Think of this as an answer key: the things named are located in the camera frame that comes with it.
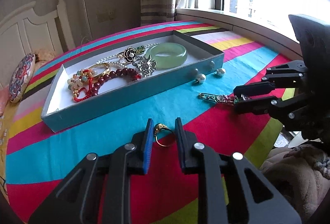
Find white bed headboard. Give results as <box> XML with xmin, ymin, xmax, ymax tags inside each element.
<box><xmin>1</xmin><ymin>0</ymin><xmax>75</xmax><ymax>88</ymax></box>

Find round patterned cushion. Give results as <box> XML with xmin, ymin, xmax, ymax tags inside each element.
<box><xmin>9</xmin><ymin>53</ymin><xmax>36</xmax><ymax>103</ymax></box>

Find gold ring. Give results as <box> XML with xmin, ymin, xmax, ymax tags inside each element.
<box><xmin>153</xmin><ymin>123</ymin><xmax>176</xmax><ymax>147</ymax></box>

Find dark red bead bracelet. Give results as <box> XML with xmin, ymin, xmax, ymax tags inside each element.
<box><xmin>88</xmin><ymin>67</ymin><xmax>143</xmax><ymax>97</ymax></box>

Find green jade bangle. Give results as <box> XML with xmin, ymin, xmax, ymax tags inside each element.
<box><xmin>144</xmin><ymin>42</ymin><xmax>187</xmax><ymax>69</ymax></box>

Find white pearl necklace green beads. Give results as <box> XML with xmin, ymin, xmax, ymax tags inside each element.
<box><xmin>96</xmin><ymin>44</ymin><xmax>156</xmax><ymax>66</ymax></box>

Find silver chain pendant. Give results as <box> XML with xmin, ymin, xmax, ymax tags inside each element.
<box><xmin>197</xmin><ymin>93</ymin><xmax>251</xmax><ymax>106</ymax></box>

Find beige plush pillow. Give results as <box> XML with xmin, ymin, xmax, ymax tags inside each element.
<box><xmin>34</xmin><ymin>49</ymin><xmax>56</xmax><ymax>62</ymax></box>

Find teal jewelry box tray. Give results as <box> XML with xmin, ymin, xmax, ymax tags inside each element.
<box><xmin>41</xmin><ymin>31</ymin><xmax>224</xmax><ymax>132</ymax></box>

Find red cord bracelet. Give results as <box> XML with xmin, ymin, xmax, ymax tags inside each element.
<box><xmin>72</xmin><ymin>77</ymin><xmax>97</xmax><ymax>103</ymax></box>

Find silver rhinestone brooch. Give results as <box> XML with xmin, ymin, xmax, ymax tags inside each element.
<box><xmin>132</xmin><ymin>55</ymin><xmax>157</xmax><ymax>77</ymax></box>

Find pearl earring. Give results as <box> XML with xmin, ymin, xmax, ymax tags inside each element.
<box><xmin>194</xmin><ymin>73</ymin><xmax>206</xmax><ymax>84</ymax></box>
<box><xmin>213</xmin><ymin>68</ymin><xmax>226</xmax><ymax>78</ymax></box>

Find multicolour stone bead bracelet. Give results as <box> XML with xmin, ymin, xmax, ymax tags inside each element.
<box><xmin>66</xmin><ymin>67</ymin><xmax>97</xmax><ymax>92</ymax></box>

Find right hand black glove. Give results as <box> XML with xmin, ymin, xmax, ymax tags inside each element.
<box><xmin>260</xmin><ymin>141</ymin><xmax>329</xmax><ymax>223</ymax></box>

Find striped colourful tablecloth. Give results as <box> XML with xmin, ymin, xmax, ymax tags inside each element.
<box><xmin>1</xmin><ymin>21</ymin><xmax>288</xmax><ymax>221</ymax></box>

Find gold bangle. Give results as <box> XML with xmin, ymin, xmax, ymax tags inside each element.
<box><xmin>88</xmin><ymin>62</ymin><xmax>111</xmax><ymax>78</ymax></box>

